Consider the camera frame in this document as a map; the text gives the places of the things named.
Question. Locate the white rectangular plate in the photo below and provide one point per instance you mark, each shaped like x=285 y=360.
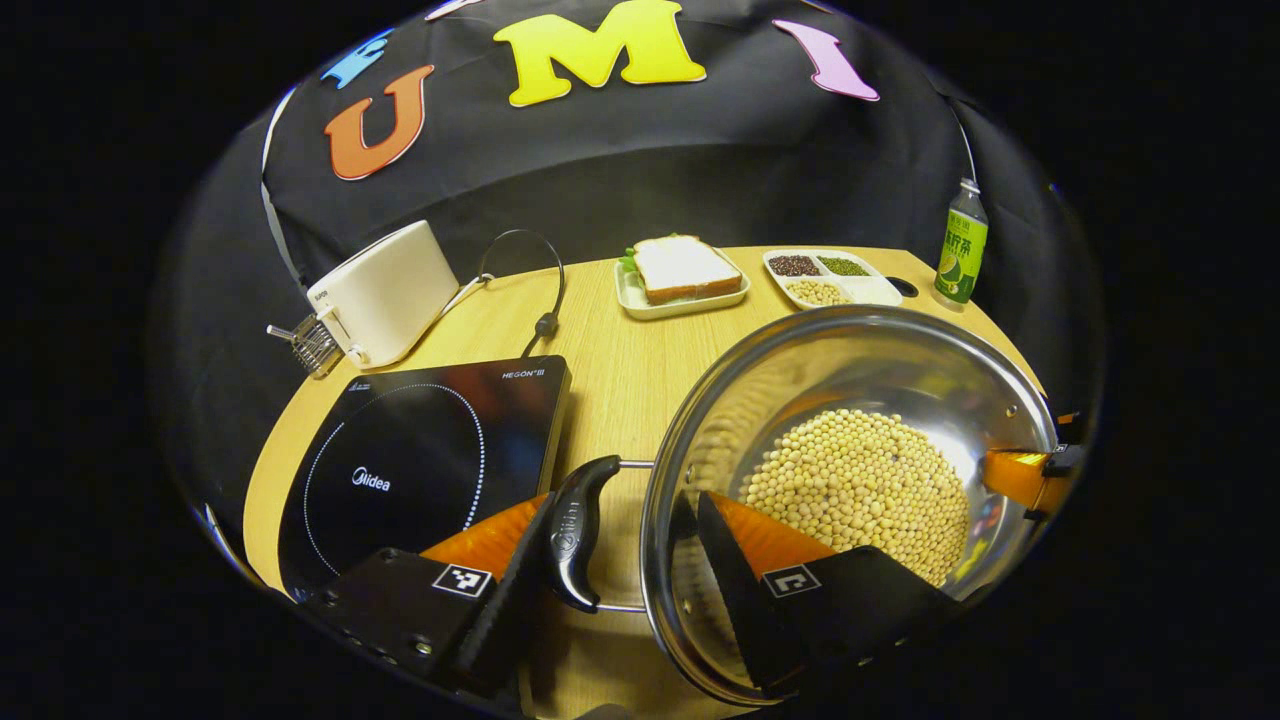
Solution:
x=650 y=305

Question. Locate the white toaster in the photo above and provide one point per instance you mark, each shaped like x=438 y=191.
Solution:
x=390 y=290

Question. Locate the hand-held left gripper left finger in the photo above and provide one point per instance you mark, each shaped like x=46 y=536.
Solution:
x=505 y=610

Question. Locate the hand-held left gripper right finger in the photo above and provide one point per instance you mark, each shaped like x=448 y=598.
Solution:
x=735 y=590

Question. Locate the pile of green mung beans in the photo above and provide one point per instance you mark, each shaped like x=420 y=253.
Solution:
x=845 y=266

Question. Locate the green drink bottle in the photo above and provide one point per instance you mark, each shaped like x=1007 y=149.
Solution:
x=962 y=250

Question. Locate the pile of red beans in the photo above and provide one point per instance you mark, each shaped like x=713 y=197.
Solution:
x=794 y=265

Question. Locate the white bread sandwich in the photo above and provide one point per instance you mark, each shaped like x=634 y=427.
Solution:
x=680 y=268

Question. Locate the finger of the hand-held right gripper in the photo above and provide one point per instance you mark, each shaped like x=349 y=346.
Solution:
x=1069 y=420
x=1015 y=478

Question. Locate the white divided tray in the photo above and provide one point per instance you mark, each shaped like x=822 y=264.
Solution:
x=875 y=290

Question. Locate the small pile of pale beans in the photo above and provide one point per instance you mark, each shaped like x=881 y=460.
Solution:
x=818 y=293

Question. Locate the black induction cooktop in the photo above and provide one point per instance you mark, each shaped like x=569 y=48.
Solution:
x=420 y=440

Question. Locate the stainless steel pot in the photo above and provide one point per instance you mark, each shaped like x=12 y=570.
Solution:
x=850 y=360

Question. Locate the pile of yellow soybeans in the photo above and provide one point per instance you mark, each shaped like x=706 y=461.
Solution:
x=850 y=480

